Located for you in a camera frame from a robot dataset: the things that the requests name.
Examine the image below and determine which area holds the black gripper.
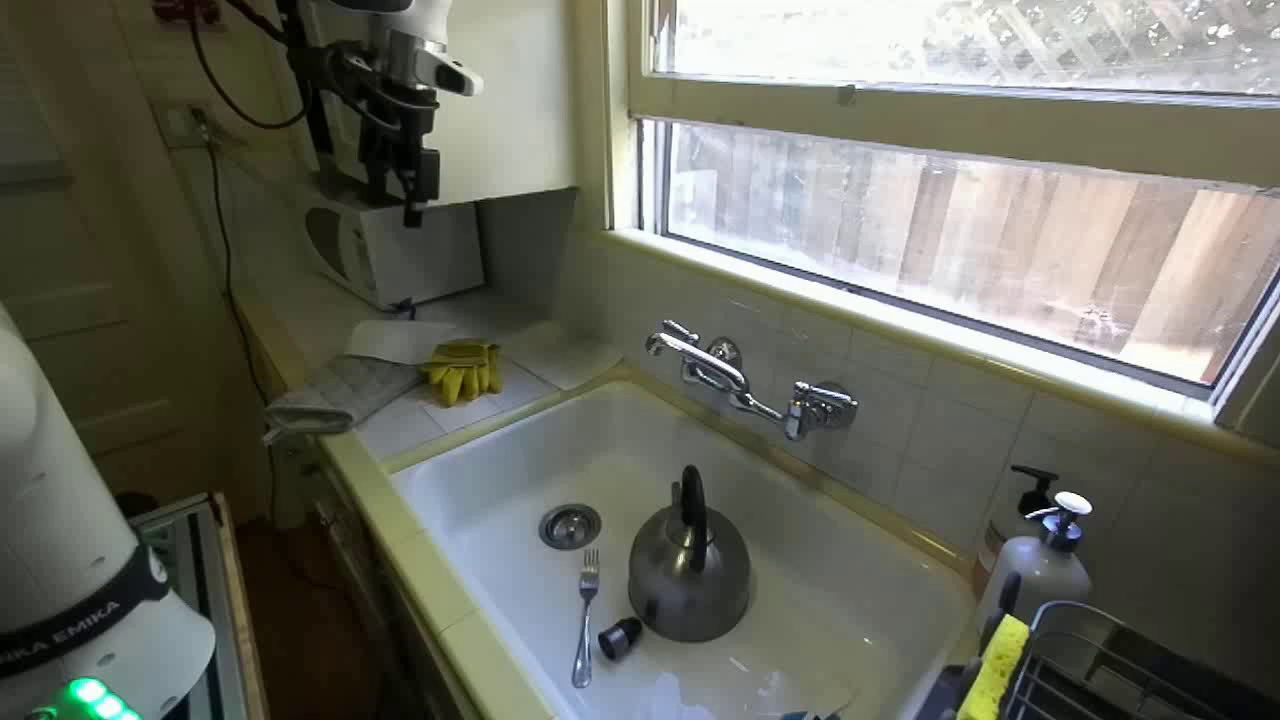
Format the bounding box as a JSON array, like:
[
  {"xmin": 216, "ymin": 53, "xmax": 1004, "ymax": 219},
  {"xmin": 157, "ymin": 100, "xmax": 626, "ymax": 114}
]
[{"xmin": 348, "ymin": 37, "xmax": 447, "ymax": 232}]

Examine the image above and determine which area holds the silver kettle with black handle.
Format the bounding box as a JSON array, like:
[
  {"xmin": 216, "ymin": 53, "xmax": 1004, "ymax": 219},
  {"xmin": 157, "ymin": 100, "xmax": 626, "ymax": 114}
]
[{"xmin": 623, "ymin": 459, "xmax": 760, "ymax": 650}]

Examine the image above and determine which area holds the yellow sponge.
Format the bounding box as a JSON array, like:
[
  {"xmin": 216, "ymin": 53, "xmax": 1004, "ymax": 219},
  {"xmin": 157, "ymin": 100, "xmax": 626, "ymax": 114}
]
[
  {"xmin": 953, "ymin": 612, "xmax": 1036, "ymax": 720},
  {"xmin": 415, "ymin": 336, "xmax": 507, "ymax": 411}
]

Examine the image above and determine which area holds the grey dish towel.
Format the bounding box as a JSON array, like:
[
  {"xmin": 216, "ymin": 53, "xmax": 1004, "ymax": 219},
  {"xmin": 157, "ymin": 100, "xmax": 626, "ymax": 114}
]
[{"xmin": 254, "ymin": 347, "xmax": 423, "ymax": 450}]

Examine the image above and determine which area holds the metal sink drain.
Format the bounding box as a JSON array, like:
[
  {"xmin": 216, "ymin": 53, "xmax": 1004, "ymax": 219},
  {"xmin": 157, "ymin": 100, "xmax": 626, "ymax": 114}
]
[{"xmin": 537, "ymin": 499, "xmax": 608, "ymax": 557}]

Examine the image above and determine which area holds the silver fork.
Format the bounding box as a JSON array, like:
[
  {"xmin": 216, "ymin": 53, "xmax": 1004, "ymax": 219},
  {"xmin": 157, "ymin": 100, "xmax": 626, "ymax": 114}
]
[{"xmin": 567, "ymin": 546, "xmax": 608, "ymax": 693}]

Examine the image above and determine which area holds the small black cap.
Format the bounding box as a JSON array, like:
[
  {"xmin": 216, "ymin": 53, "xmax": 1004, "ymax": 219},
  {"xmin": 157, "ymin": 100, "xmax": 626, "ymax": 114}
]
[{"xmin": 597, "ymin": 612, "xmax": 647, "ymax": 670}]

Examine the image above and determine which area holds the white sink basin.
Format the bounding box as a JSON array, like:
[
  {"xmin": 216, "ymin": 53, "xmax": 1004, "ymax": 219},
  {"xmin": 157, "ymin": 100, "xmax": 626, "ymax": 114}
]
[{"xmin": 387, "ymin": 377, "xmax": 983, "ymax": 720}]

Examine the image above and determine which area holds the dark pump dispenser bottle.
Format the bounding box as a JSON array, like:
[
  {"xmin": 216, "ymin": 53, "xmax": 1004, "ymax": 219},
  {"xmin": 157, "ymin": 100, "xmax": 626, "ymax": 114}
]
[{"xmin": 978, "ymin": 459, "xmax": 1062, "ymax": 563}]

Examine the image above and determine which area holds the black sponge holder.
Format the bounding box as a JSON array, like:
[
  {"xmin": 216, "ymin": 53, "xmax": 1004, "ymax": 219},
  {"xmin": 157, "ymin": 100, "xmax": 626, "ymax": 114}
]
[{"xmin": 910, "ymin": 662, "xmax": 983, "ymax": 720}]

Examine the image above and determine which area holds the white soap pump bottle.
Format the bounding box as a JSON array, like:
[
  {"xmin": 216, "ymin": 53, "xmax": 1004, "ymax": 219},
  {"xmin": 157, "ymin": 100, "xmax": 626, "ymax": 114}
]
[{"xmin": 976, "ymin": 490, "xmax": 1101, "ymax": 644}]

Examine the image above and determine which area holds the cream wall cabinet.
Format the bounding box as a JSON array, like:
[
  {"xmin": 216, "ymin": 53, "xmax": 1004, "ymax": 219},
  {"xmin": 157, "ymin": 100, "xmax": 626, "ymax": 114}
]
[{"xmin": 296, "ymin": 0, "xmax": 578, "ymax": 213}]

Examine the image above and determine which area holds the thin black power cord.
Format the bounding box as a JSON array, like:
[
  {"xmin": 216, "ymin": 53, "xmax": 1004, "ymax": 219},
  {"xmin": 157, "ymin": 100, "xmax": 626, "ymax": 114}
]
[{"xmin": 197, "ymin": 124, "xmax": 275, "ymax": 404}]

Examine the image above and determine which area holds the wall power outlet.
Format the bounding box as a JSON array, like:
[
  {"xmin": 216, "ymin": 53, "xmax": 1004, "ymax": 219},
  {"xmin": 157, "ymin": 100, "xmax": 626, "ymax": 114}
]
[{"xmin": 147, "ymin": 94, "xmax": 216, "ymax": 154}]

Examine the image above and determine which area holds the chrome wall faucet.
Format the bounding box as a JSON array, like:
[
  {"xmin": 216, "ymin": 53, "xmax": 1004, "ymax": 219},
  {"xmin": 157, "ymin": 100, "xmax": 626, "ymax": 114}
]
[{"xmin": 645, "ymin": 316, "xmax": 864, "ymax": 445}]

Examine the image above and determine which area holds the metal wire dishrack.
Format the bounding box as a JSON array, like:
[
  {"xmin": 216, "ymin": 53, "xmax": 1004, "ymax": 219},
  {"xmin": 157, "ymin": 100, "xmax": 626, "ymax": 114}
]
[{"xmin": 994, "ymin": 598, "xmax": 1280, "ymax": 720}]

